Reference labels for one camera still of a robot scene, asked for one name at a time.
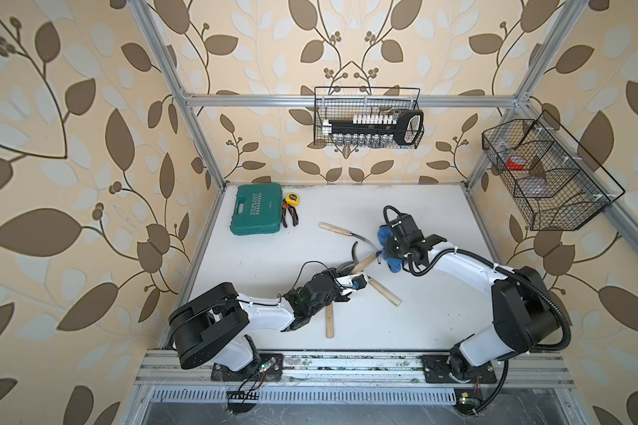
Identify blue grey microfiber rag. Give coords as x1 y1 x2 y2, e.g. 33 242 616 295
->
377 225 403 274

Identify sickle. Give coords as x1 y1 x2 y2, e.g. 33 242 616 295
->
351 242 402 307
325 305 335 339
319 222 380 253
338 253 380 276

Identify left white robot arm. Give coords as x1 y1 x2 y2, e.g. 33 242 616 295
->
168 267 367 372

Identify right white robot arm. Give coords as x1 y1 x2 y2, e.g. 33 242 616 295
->
383 205 572 382

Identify yellow tape measure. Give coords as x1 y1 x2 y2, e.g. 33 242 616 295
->
285 193 300 207

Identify green plastic tool case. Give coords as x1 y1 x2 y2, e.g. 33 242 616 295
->
230 183 283 237

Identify red item in basket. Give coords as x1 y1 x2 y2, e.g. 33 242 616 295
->
506 155 527 171

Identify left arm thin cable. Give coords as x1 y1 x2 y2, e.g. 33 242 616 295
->
275 259 333 304

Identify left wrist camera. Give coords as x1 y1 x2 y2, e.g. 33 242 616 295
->
346 274 369 290

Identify red handled pliers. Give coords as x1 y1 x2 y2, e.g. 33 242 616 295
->
281 202 300 228

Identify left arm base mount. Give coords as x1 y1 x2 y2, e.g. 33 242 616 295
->
211 352 285 383

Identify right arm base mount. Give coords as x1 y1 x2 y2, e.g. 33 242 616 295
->
420 353 498 384

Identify rear black wire basket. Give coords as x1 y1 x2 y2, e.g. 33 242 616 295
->
313 86 425 150

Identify black wire basket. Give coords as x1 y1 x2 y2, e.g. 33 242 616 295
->
313 86 425 150
482 110 626 231

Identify right black wire basket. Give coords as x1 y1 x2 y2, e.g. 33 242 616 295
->
482 110 626 231

